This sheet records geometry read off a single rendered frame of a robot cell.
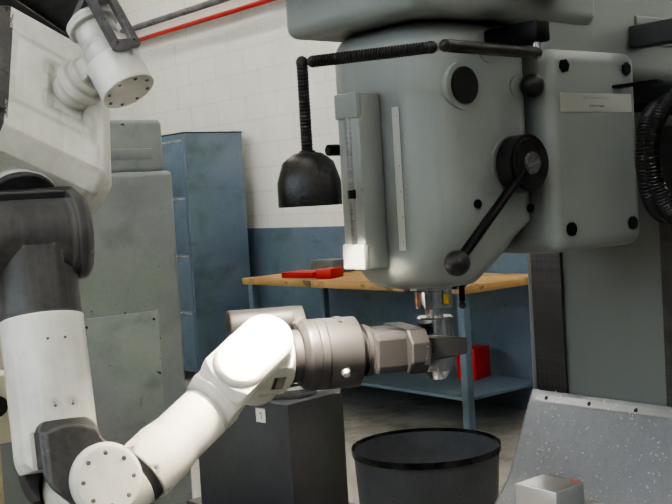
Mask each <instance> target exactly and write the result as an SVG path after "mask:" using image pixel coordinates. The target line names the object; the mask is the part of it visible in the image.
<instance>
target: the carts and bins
mask: <svg viewBox="0 0 672 504"><path fill-rule="evenodd" d="M499 445H500V446H499ZM500 451H501V442H500V439H498V438H497V437H496V436H494V435H491V434H489V433H485V432H481V431H477V430H469V429H460V428H415V429H404V430H396V431H389V432H384V433H380V434H375V435H372V436H369V437H365V438H363V439H361V440H359V441H357V442H356V443H354V444H353V445H352V448H351V455H352V457H353V458H354V462H355V470H356V478H357V486H358V494H359V502H360V504H495V502H496V500H497V498H498V496H499V453H500Z"/></svg>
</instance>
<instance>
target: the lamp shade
mask: <svg viewBox="0 0 672 504"><path fill-rule="evenodd" d="M277 190H278V206H279V208H288V207H306V206H322V205H338V204H342V189H341V179H340V176H339V174H338V171H337V168H336V166H335V163H334V161H333V160H332V159H331V158H329V157H328V156H326V155H325V154H323V153H321V152H315V150H306V151H299V153H296V154H293V155H292V156H290V157H289V158H288V159H287V160H286V161H284V162H283V163H282V166H281V170H280V174H279V178H278V182H277Z"/></svg>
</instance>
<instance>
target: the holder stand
mask: <svg viewBox="0 0 672 504"><path fill-rule="evenodd" d="M199 469H200V484H201V499H202V504H349V502H348V485H347V468H346V451H345V434H344V417H343V400H342V392H341V391H340V393H339V394H336V393H335V391H334V390H328V389H327V390H326V389H325V390H315V391H305V390H304V389H303V388H302V387H300V386H299V385H298V383H292V384H291V386H290V387H289V388H288V389H287V390H286V391H285V392H284V393H283V394H277V395H275V396H274V398H273V399H272V400H271V401H269V402H268V403H266V404H263V405H259V406H250V405H245V407H244V408H243V410H242V411H241V413H240V414H239V416H238V419H237V420H236V421H235V422H234V423H233V424H232V425H231V426H230V427H229V428H228V429H227V430H226V431H225V432H224V433H223V434H222V435H221V436H220V437H219V438H218V439H217V440H216V441H215V442H214V443H213V444H212V445H211V446H210V447H209V448H208V449H207V450H206V451H205V452H204V453H203V454H202V455H201V456H200V457H199Z"/></svg>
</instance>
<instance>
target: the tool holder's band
mask: <svg viewBox="0 0 672 504"><path fill-rule="evenodd" d="M416 321H417V325H419V326H442V325H449V324H453V323H454V322H453V316H452V315H450V314H444V315H443V316H440V317H426V315H421V316H418V317H417V318H416Z"/></svg>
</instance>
